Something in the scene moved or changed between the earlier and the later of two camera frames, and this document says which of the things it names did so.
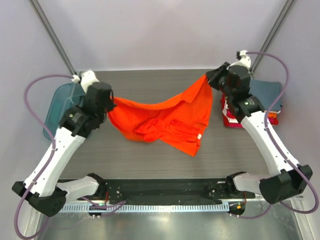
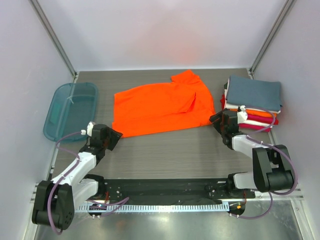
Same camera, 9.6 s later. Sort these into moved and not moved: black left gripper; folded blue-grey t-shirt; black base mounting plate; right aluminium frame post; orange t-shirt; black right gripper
Moved: black left gripper; orange t-shirt; black right gripper
Not moved: black base mounting plate; right aluminium frame post; folded blue-grey t-shirt
